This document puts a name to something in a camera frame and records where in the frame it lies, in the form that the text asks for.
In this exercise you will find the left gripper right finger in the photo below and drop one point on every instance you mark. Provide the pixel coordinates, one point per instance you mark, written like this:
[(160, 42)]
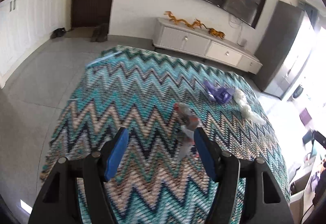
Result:
[(263, 202)]

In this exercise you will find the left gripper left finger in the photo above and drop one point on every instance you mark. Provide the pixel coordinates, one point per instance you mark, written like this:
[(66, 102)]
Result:
[(57, 201)]

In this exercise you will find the long clear plastic bag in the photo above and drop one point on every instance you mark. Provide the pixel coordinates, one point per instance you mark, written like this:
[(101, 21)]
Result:
[(250, 115)]

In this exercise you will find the clear red snack wrapper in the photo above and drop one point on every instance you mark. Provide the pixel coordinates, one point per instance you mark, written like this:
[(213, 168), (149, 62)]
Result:
[(189, 122)]

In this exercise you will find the white crumpled plastic bag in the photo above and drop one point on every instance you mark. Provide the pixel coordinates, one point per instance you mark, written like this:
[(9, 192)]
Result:
[(239, 97)]

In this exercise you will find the large purple crumpled bag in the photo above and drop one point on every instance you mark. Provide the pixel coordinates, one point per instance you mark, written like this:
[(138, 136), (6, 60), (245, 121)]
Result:
[(219, 95)]

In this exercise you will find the zigzag knitted rug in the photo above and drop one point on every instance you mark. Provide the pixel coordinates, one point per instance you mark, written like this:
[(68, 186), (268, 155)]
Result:
[(137, 89)]

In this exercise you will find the black shoes pair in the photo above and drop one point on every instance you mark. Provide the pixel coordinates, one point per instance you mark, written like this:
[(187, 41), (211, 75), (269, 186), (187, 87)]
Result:
[(59, 32)]

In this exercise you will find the golden tiger figurine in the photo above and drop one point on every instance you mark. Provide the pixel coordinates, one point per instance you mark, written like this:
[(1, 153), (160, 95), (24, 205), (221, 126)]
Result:
[(216, 33)]

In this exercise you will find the brown boots pair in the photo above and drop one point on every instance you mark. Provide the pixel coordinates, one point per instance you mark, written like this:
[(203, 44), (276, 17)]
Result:
[(100, 33)]

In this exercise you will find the dark grey tall cabinet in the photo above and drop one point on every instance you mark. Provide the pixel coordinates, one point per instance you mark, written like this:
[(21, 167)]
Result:
[(277, 42)]

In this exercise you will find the golden dragon figurine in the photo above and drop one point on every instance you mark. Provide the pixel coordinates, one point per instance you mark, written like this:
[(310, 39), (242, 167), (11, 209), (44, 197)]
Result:
[(193, 25)]

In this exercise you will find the white TV console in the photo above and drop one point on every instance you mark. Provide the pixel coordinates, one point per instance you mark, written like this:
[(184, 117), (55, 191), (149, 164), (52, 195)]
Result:
[(199, 43)]

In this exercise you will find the white wall cabinet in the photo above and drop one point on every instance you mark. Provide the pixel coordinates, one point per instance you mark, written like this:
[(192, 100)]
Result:
[(25, 26)]

